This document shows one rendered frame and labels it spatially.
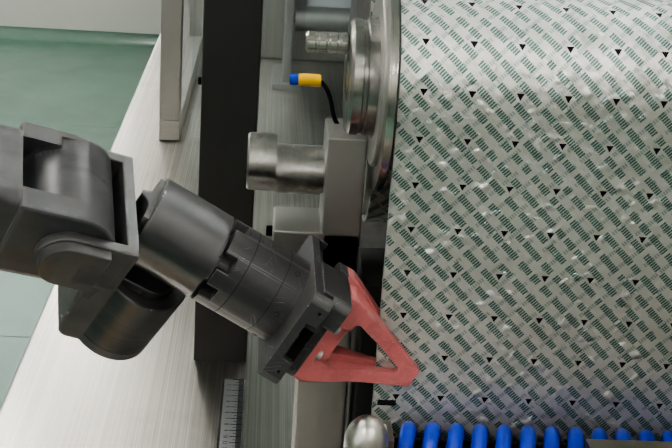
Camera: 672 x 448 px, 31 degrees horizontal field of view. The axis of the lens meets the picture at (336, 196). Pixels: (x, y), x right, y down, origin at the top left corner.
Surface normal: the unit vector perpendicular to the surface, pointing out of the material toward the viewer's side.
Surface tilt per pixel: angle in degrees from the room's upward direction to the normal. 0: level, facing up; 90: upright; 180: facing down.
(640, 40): 46
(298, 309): 60
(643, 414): 90
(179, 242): 74
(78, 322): 119
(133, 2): 90
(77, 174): 32
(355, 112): 113
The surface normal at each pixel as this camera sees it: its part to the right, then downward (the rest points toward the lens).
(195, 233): 0.37, -0.22
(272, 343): -0.83, -0.51
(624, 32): 0.08, -0.48
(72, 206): 0.49, -0.63
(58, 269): 0.16, 0.74
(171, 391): 0.07, -0.94
